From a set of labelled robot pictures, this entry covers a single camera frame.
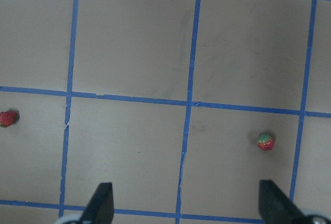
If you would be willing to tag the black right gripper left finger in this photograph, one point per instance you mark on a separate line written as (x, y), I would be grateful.
(100, 208)

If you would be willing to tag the red strawberry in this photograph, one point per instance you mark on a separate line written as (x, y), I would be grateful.
(265, 142)
(8, 118)

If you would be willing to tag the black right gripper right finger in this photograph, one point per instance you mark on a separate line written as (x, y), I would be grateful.
(275, 206)

